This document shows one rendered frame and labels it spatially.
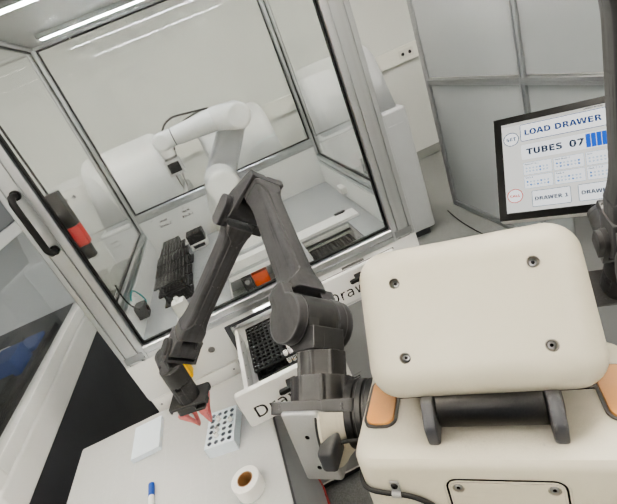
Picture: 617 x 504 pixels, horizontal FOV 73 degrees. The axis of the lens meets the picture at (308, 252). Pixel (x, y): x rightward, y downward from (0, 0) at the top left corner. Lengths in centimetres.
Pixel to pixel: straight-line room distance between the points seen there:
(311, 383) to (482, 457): 23
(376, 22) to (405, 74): 59
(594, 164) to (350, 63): 70
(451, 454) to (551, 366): 12
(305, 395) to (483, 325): 26
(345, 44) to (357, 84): 11
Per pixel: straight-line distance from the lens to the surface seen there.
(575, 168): 136
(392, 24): 483
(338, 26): 126
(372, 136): 130
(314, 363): 58
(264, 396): 112
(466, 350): 41
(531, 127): 141
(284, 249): 71
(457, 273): 42
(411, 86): 492
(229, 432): 125
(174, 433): 142
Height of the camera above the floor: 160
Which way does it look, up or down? 25 degrees down
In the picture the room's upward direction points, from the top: 23 degrees counter-clockwise
